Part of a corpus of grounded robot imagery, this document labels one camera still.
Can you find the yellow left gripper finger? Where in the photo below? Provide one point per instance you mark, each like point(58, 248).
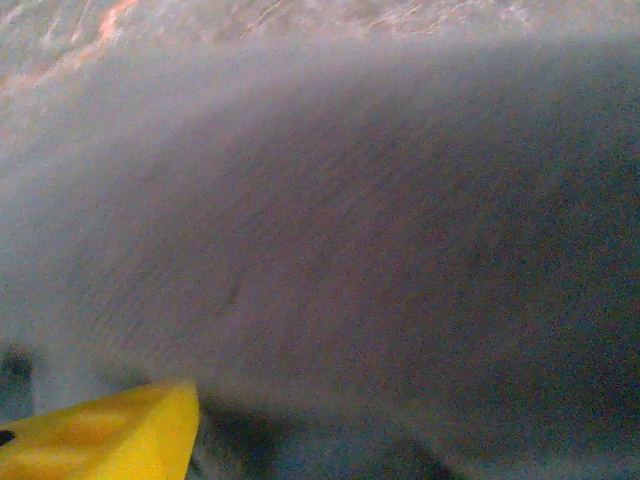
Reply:
point(115, 440)

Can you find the grey t-shirt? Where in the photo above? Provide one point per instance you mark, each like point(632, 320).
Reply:
point(350, 250)

